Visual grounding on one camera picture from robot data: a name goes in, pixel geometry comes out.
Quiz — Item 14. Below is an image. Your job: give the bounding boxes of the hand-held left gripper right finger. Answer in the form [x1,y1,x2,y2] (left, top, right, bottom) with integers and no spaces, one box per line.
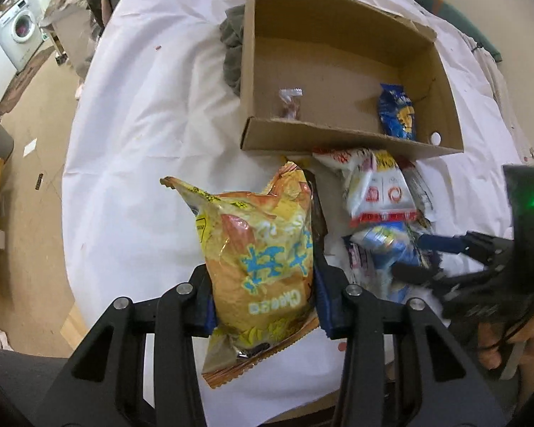
[314,253,508,427]

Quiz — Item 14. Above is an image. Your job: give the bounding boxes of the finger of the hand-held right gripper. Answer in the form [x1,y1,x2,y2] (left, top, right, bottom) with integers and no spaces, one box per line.
[392,263,494,296]
[416,231,514,259]

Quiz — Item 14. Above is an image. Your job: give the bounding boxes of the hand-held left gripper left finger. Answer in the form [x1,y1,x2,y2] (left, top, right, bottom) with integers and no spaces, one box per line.
[27,266,219,427]

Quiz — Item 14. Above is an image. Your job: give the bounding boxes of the blue white snack packet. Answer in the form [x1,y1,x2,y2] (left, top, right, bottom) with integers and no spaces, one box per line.
[345,225,424,303]

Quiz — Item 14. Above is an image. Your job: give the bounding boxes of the yellow cheese snack bag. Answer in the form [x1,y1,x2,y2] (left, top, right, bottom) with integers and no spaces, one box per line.
[160,162,321,390]

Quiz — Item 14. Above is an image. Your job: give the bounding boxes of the brown cardboard box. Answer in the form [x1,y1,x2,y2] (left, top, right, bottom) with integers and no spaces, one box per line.
[240,0,466,161]

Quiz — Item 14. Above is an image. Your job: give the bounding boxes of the person's right hand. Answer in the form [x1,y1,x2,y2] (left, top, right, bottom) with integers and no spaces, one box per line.
[476,313,534,371]

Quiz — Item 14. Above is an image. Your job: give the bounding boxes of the white red snack packet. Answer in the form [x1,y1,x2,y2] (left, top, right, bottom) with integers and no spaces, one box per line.
[345,149,420,228]

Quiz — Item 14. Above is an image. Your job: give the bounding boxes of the dark brown snack packet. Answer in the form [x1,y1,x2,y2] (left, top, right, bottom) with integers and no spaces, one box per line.
[303,169,329,254]

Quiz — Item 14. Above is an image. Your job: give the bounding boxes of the white crumpled snack packet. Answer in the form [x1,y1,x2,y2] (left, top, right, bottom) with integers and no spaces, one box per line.
[312,148,375,174]

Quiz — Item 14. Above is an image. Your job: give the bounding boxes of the clear wrapped candy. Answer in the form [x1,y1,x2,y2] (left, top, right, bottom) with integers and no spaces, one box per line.
[279,89,303,121]

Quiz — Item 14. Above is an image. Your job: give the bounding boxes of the white printed bed sheet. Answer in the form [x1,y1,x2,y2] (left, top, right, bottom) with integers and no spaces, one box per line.
[62,0,534,410]

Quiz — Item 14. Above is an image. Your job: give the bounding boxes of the dark grey cloth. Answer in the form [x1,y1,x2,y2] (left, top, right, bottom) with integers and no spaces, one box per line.
[219,4,246,96]

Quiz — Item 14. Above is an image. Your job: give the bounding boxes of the grey bin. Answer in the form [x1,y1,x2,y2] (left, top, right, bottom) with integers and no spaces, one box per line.
[0,122,15,158]

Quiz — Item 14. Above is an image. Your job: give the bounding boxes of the white washing machine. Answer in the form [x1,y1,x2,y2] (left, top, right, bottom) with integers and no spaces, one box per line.
[0,6,45,72]

